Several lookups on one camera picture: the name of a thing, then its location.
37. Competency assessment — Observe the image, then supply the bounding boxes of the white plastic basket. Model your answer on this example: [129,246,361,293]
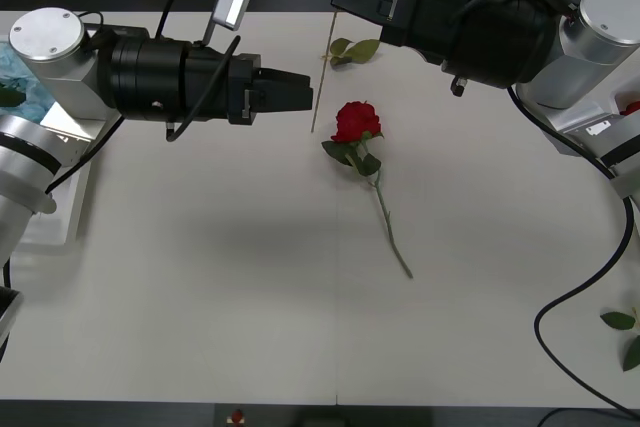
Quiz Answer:
[610,80,640,121]
[0,31,96,248]

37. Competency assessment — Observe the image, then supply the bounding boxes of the green leaf twig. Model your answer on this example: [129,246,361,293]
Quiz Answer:
[599,305,640,373]

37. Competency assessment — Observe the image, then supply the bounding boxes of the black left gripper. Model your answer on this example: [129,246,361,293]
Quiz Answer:
[185,45,315,126]

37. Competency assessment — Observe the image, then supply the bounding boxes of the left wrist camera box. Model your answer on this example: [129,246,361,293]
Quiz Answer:
[210,0,253,32]

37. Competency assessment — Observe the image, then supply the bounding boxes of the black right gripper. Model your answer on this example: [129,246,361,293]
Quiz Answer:
[332,0,474,68]

